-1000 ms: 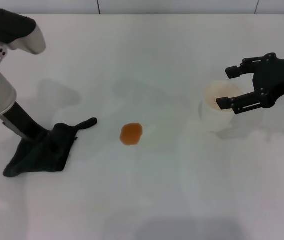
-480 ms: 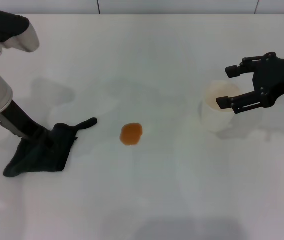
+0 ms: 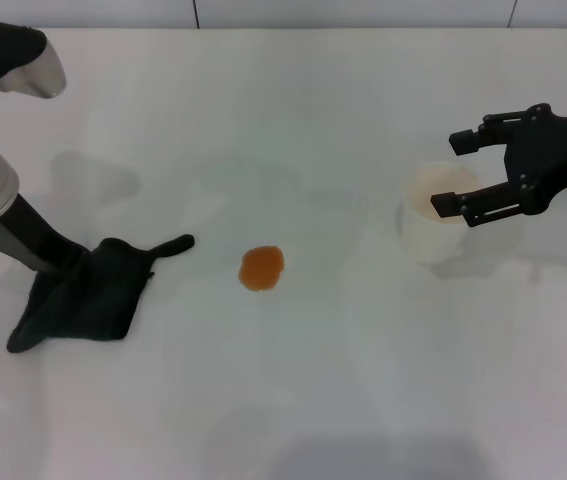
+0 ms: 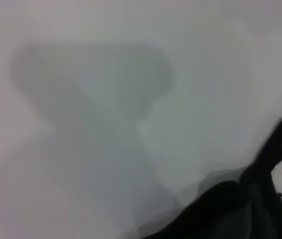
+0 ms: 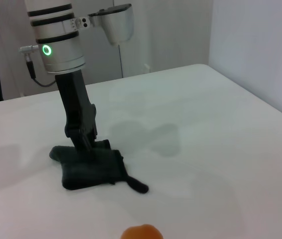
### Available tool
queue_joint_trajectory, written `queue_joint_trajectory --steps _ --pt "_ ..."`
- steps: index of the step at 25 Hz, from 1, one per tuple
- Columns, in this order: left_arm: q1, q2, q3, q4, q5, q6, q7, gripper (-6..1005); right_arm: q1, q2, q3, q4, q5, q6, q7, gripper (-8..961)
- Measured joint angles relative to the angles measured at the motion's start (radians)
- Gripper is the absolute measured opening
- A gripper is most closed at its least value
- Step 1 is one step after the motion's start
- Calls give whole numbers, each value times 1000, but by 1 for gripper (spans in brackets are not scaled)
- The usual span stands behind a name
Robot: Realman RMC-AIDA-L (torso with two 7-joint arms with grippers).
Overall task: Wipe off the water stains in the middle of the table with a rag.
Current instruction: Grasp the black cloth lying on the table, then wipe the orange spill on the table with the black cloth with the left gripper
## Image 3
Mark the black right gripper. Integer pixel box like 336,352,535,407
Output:
430,103,567,229

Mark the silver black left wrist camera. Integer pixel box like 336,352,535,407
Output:
0,14,68,100

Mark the white paper cup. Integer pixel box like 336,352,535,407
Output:
397,161,485,266

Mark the orange-brown liquid stain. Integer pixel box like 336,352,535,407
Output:
238,245,286,293

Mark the dark blue rag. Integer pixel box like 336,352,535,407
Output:
6,233,196,355

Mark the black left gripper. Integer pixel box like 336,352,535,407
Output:
0,192,92,277

